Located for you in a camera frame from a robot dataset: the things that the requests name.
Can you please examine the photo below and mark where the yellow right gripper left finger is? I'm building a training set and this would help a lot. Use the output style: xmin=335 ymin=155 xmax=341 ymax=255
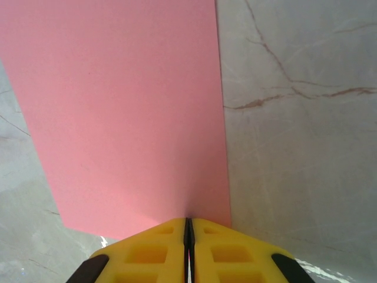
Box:
xmin=66 ymin=217 xmax=189 ymax=283

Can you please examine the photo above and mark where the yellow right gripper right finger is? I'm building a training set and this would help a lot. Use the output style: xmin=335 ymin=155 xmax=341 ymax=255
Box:
xmin=188 ymin=217 xmax=316 ymax=283

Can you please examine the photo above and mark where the pink cloth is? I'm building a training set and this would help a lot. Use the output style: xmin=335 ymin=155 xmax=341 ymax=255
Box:
xmin=0 ymin=0 xmax=232 ymax=241

